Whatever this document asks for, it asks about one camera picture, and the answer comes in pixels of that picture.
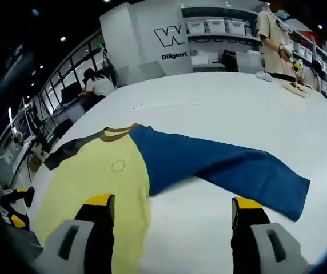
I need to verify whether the white crumpled cloth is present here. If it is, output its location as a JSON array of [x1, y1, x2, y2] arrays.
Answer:
[[255, 71, 273, 83]]

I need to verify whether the shelving with white bins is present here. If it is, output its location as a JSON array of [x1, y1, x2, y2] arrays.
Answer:
[[289, 25, 327, 98]]

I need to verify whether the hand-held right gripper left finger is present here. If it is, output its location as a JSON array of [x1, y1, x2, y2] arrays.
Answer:
[[33, 193, 116, 274]]

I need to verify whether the grey mesh chair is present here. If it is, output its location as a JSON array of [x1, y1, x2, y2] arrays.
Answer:
[[3, 222, 44, 259]]

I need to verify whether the white box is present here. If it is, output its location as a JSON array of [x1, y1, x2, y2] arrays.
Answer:
[[236, 51, 263, 74]]

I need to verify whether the yellow and blue garment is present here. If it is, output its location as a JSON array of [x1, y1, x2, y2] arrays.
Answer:
[[33, 122, 312, 274]]

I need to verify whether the black computer monitor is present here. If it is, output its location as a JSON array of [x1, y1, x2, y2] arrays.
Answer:
[[60, 87, 82, 107]]

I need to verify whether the white storage bin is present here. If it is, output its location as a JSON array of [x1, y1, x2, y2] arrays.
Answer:
[[186, 21, 206, 35], [226, 20, 246, 37], [206, 19, 226, 34]]

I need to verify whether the dark office desk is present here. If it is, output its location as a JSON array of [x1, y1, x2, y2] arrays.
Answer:
[[50, 95, 94, 126]]

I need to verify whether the grey metal shelving unit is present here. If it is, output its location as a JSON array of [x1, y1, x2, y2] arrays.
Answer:
[[180, 4, 264, 72]]

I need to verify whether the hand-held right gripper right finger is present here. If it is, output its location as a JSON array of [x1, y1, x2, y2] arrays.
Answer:
[[230, 196, 310, 274]]

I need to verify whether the black bag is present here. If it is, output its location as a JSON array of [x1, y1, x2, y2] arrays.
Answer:
[[222, 50, 238, 72]]

